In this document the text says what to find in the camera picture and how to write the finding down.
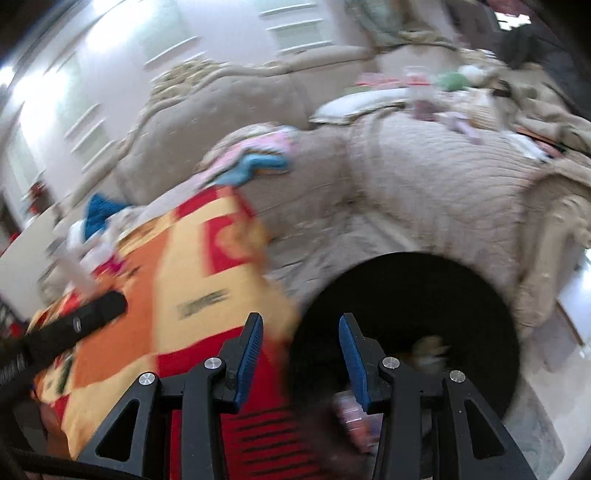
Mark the dark jacket on sofa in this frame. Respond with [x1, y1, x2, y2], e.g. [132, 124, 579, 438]
[497, 24, 590, 89]

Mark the beige crumpled blanket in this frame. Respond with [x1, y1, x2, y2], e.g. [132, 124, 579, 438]
[490, 63, 590, 157]

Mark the beige quilted sofa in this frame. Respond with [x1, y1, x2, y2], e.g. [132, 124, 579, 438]
[58, 46, 590, 329]

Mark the blue cloth on sofa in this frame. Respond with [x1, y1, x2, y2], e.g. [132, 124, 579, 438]
[84, 193, 128, 240]

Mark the red orange love blanket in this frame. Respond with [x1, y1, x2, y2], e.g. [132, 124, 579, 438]
[35, 187, 297, 457]

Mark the green plush toy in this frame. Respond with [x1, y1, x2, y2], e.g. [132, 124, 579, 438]
[437, 72, 471, 92]

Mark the black round trash bin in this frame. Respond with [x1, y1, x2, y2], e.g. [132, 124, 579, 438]
[286, 252, 520, 416]

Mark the white pillow on sofa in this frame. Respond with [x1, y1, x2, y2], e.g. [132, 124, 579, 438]
[310, 88, 410, 125]

